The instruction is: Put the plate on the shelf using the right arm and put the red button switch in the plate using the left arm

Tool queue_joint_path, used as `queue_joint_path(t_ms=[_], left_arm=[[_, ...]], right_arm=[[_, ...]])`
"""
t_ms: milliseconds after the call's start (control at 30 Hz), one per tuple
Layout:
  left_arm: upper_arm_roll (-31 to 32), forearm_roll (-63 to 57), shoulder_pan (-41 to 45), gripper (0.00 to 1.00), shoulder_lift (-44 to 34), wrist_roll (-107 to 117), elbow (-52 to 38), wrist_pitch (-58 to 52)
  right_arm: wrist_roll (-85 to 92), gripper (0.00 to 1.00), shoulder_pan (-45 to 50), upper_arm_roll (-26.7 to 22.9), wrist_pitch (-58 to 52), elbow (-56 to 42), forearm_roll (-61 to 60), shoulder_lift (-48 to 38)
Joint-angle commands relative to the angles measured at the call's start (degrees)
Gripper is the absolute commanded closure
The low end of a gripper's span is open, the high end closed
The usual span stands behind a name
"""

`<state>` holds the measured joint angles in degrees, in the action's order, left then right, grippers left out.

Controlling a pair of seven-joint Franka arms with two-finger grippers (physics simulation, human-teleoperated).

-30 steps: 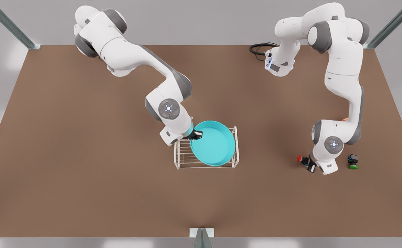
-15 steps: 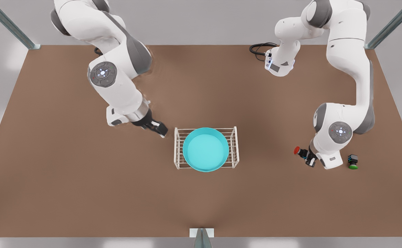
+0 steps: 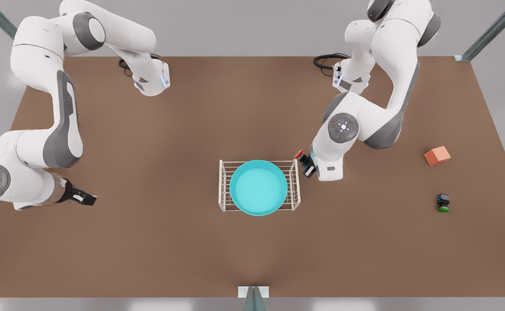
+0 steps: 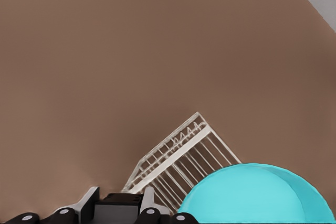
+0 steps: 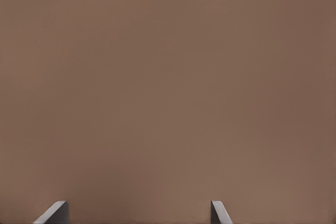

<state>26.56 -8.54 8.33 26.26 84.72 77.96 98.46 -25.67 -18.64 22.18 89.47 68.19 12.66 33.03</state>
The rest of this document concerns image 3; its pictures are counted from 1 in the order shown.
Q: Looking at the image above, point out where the white wire shelf rack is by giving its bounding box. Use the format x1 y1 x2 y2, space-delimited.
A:
218 159 301 213

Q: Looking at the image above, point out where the orange box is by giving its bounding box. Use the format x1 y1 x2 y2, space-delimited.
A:
424 146 451 167

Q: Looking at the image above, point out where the cyan round plate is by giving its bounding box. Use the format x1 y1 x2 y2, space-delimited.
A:
229 160 288 216

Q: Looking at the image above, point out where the black cable loop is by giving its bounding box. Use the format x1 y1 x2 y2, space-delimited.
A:
118 54 162 78
313 54 349 78

